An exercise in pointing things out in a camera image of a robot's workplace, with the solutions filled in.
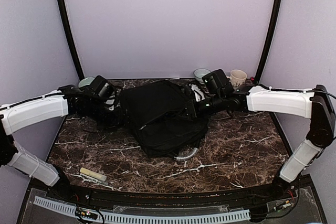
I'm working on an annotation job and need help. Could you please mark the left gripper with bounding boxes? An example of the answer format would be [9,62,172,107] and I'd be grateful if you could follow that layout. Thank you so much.
[86,100,134,133]

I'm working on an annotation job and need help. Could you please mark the black student bag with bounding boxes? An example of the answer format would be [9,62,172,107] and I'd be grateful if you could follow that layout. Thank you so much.
[120,80,209,158]

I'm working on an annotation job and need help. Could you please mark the yellow highlighter pen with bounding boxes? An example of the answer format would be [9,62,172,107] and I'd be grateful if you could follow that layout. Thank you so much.
[80,167,107,181]

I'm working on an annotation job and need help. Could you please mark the clear pen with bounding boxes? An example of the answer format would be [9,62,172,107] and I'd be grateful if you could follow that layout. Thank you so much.
[84,176,108,185]

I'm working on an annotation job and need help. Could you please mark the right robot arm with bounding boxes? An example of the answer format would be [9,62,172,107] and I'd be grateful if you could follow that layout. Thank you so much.
[182,81,335,200]

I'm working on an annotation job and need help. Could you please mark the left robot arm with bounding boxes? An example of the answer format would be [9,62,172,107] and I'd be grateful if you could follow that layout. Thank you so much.
[1,85,121,201]

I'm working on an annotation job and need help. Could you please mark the celadon bowl at back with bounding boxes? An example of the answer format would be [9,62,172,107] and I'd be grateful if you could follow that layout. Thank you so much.
[194,68,211,84]

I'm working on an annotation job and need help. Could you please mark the celadon bowl on tile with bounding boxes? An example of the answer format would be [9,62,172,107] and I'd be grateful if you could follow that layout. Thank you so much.
[78,77,95,88]

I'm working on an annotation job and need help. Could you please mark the white mug with print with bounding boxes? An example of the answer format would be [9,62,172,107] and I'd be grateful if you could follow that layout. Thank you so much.
[229,69,247,90]

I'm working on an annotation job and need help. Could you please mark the small circuit board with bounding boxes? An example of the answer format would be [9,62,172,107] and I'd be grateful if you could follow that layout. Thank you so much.
[75,208,99,221]

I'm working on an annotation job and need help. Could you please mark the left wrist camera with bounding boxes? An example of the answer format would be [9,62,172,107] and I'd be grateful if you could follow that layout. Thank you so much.
[89,75,116,100]

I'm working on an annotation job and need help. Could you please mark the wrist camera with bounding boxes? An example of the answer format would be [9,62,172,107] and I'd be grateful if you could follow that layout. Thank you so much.
[202,69,234,95]
[89,75,116,100]

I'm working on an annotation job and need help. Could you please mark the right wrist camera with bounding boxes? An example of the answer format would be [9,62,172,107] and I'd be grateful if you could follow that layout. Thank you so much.
[202,69,234,95]

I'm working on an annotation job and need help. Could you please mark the white cable duct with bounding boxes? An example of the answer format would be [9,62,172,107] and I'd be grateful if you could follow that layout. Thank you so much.
[33,196,251,223]

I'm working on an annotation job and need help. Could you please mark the black front table rail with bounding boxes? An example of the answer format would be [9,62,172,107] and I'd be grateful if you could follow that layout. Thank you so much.
[41,176,297,211]

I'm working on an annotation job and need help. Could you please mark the left black frame post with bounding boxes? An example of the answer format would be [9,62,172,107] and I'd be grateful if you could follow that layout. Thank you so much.
[57,0,85,80]

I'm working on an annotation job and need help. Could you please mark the black frame post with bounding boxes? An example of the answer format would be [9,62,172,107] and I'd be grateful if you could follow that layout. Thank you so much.
[254,0,281,83]
[57,0,85,80]

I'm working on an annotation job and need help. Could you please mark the right black frame post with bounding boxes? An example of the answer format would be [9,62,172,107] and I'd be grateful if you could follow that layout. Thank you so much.
[254,0,281,83]

